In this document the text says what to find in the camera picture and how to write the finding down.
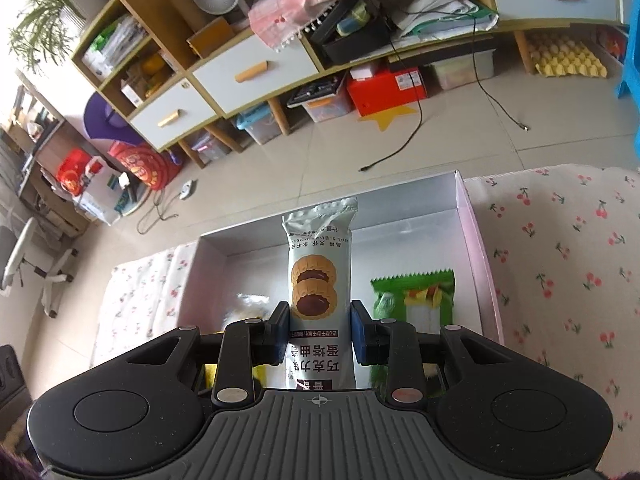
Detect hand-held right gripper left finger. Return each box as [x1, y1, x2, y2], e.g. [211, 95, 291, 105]
[125, 301, 291, 407]

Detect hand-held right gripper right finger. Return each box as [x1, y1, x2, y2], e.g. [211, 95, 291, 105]
[350, 300, 516, 405]

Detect white cookie snack packet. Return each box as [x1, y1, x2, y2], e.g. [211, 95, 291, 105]
[281, 197, 359, 392]

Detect pink box silver inside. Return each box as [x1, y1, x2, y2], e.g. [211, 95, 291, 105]
[172, 169, 506, 396]

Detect green snack packet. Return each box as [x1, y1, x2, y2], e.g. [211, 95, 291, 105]
[369, 269, 457, 391]

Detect round floor scale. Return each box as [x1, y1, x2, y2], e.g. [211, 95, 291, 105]
[115, 185, 151, 218]

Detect small clear storage bin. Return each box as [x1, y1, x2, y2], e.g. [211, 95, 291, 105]
[190, 130, 231, 166]

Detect blue lid storage bin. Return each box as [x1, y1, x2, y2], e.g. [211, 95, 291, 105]
[236, 110, 283, 147]

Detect cherry print blanket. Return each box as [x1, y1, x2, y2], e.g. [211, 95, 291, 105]
[90, 164, 640, 466]

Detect yellow star mat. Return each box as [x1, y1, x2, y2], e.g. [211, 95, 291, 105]
[356, 105, 418, 133]

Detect red printed bag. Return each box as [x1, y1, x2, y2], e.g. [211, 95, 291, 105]
[109, 142, 181, 192]

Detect clear plastic storage bin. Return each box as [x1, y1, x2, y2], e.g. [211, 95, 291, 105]
[295, 94, 353, 123]

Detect white green shopping bag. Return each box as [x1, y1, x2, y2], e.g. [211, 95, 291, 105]
[75, 160, 131, 226]

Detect red cardboard box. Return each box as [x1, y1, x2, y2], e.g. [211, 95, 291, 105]
[346, 66, 428, 118]

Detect black flat device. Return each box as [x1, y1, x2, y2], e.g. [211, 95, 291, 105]
[287, 80, 346, 108]

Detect red gift bag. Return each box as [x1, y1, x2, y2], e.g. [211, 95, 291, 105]
[56, 149, 101, 196]

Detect white chair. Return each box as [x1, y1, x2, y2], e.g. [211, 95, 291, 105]
[0, 217, 76, 318]

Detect wooden cabinet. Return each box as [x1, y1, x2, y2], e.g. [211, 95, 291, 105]
[71, 0, 633, 168]

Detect long clear storage bin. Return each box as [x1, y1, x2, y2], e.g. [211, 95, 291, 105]
[430, 50, 496, 91]

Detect white carton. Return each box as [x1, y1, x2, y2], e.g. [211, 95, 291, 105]
[120, 80, 146, 108]

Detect black open case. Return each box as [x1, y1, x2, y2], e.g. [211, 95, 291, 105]
[310, 0, 393, 66]

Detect small cardboard box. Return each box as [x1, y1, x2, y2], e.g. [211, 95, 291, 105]
[186, 16, 236, 58]

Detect wooden side shelf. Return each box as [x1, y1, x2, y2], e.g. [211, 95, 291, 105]
[0, 70, 96, 241]

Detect yellow blue sponge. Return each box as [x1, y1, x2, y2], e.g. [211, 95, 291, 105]
[336, 7, 371, 36]

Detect pink cherry print cloth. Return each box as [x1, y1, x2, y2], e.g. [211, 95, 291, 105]
[248, 0, 488, 53]

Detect white green paper bags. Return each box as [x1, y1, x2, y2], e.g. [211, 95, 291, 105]
[392, 0, 501, 43]

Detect stack of papers and bags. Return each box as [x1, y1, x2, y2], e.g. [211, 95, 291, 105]
[82, 15, 151, 78]

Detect yellow egg tray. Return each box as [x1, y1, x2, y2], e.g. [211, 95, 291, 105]
[530, 32, 608, 79]

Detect blue plastic stool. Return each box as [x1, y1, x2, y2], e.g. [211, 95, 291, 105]
[614, 65, 640, 101]

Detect potted green plant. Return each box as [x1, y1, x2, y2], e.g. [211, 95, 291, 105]
[10, 0, 113, 73]

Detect thin black adapter cable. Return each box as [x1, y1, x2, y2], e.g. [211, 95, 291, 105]
[136, 187, 186, 235]

